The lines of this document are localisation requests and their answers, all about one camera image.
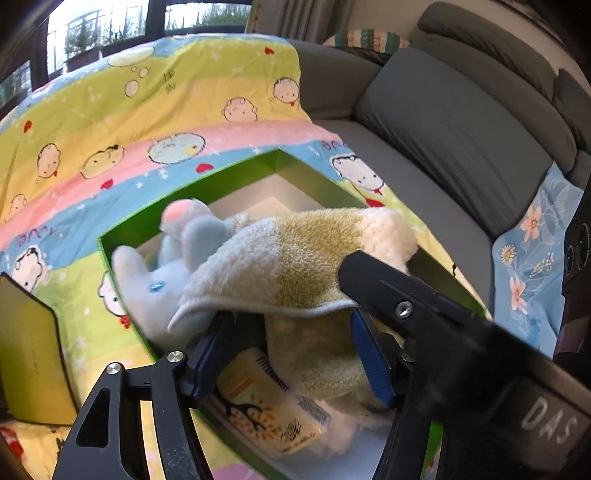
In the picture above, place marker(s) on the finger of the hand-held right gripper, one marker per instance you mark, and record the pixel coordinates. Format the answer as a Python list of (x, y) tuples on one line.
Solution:
[(392, 293)]

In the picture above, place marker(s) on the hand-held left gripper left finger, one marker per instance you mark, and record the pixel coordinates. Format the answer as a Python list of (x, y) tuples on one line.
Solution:
[(207, 364)]

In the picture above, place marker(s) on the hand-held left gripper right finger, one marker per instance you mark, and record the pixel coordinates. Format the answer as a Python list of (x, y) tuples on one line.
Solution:
[(371, 364)]

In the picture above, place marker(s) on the cream tissue packet orange print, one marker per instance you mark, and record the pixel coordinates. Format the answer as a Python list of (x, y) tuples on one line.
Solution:
[(258, 406)]

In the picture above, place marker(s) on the light blue plush elephant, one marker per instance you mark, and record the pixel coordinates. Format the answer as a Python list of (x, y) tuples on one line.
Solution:
[(157, 286)]

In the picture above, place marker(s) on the yellow and white towel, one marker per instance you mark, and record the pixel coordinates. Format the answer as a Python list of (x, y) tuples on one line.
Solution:
[(295, 258)]

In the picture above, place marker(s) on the green box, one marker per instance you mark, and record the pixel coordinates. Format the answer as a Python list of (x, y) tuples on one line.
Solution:
[(314, 184)]

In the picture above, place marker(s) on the blue floral cloth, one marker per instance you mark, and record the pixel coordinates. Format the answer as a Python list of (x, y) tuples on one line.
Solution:
[(531, 258)]

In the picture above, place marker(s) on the grey sofa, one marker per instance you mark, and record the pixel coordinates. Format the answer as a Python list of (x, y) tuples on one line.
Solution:
[(452, 124)]

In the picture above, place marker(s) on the striped cushion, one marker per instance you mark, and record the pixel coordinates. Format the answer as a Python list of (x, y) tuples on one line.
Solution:
[(369, 39)]

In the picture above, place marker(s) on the colourful cartoon printed blanket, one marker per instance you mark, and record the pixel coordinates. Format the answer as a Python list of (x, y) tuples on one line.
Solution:
[(138, 115)]

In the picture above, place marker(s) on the beige curtain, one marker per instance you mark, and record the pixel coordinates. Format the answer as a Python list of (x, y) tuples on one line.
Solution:
[(300, 18)]

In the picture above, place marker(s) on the window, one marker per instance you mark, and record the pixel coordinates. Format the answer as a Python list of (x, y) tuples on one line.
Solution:
[(115, 23)]

